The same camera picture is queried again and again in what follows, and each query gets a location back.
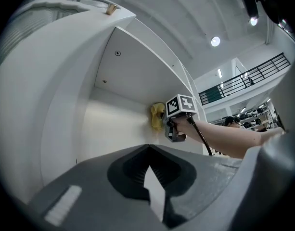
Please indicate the ribbed glass cabinet door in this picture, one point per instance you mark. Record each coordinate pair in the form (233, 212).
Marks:
(22, 32)

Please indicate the yellow wiping cloth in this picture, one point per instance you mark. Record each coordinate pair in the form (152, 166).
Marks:
(157, 119)

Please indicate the black balcony railing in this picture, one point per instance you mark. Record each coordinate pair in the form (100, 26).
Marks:
(246, 83)

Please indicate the white cabinet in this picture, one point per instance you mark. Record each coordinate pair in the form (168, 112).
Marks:
(128, 80)

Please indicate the person's right hand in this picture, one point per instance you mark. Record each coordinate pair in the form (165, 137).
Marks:
(184, 126)

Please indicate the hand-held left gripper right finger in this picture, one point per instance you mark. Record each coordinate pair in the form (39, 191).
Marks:
(197, 177)

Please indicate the person's right forearm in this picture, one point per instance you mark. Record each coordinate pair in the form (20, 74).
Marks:
(229, 138)

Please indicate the brass cabinet door knob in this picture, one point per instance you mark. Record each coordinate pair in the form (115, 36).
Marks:
(111, 9)

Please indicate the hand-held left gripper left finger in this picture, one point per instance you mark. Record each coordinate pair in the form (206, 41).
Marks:
(89, 196)

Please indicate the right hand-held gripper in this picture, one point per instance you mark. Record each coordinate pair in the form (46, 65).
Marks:
(181, 106)

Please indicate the round ceiling light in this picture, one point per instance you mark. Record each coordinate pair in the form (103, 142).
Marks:
(215, 41)

